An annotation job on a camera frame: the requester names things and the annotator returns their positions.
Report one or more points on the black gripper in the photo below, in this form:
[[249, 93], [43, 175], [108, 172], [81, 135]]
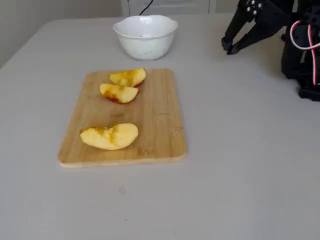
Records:
[[252, 15]]

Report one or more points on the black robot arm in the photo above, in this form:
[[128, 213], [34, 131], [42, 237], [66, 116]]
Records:
[[292, 65]]

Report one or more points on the white ceramic bowl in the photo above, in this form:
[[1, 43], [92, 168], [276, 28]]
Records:
[[145, 47]]

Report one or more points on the apple slice with curved tip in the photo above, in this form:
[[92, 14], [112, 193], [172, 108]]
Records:
[[130, 78]]

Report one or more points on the wooden cutting board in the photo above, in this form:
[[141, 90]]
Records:
[[160, 125]]

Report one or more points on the apple slice with brown core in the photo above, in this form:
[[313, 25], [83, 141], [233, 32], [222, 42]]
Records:
[[125, 95]]

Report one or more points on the large wide apple slice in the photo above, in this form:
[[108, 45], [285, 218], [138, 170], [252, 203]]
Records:
[[120, 137]]

